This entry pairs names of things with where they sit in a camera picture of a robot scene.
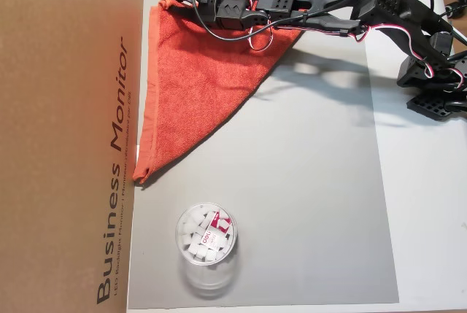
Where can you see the white eraser cube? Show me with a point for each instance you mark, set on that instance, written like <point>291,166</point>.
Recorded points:
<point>187,239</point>
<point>195,215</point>
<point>200,252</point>

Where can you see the black perforated table clamp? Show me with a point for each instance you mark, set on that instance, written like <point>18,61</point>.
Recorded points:
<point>427,105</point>

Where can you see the deli branded eraser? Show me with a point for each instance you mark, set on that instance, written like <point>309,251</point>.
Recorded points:
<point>213,240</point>

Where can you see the smooth flat desk mat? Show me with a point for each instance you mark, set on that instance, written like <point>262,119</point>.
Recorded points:
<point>310,218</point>

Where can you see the orange terry towel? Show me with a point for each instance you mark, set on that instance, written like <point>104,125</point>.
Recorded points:
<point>197,83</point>

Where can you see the red sleeve eraser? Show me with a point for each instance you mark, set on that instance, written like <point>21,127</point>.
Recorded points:
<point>220,221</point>

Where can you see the brown cardboard monitor box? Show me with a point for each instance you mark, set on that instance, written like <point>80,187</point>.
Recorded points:
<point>65,127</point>

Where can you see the clear plastic jar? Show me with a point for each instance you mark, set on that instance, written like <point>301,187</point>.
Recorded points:
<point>206,232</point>

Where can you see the white towel label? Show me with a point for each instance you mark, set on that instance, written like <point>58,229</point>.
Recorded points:
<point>139,150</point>

